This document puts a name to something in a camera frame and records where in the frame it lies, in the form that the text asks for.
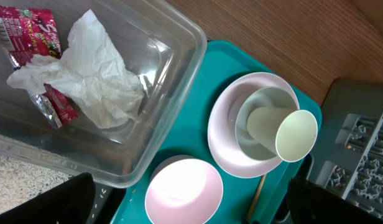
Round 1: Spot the red snack wrapper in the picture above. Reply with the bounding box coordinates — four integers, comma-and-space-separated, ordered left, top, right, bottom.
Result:
0, 6, 78, 129

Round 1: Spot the black plastic tray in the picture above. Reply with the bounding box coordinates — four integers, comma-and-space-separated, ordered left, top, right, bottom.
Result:
86, 183, 126, 224

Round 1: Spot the white napkin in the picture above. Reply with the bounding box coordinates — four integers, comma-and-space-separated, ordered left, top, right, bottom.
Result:
7, 10, 144, 129

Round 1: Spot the clear plastic bin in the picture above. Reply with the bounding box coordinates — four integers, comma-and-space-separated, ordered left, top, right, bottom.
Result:
0, 0, 207, 188

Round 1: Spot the grey shallow bowl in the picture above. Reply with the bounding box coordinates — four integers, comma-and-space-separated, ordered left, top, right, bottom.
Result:
231, 86, 300, 161

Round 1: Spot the pale green cup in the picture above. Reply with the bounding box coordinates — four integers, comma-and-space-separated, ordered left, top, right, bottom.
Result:
246, 107, 318, 162

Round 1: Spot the grey plastic dishwasher rack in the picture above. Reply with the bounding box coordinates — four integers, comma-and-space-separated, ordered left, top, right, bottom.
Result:
308, 78, 383, 221

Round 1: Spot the large white plate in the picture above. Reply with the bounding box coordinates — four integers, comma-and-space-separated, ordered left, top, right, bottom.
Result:
208, 72, 292, 179

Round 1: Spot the small white dish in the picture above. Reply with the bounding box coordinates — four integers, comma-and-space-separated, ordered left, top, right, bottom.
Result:
144, 155, 224, 224

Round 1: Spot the spilled rice pile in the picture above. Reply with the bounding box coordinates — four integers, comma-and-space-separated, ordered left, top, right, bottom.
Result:
0, 155, 71, 214

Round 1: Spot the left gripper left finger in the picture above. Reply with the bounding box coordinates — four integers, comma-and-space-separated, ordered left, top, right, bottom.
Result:
0, 172, 96, 224

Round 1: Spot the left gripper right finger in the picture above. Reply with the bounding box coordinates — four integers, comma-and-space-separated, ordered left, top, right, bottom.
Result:
286, 177, 383, 224

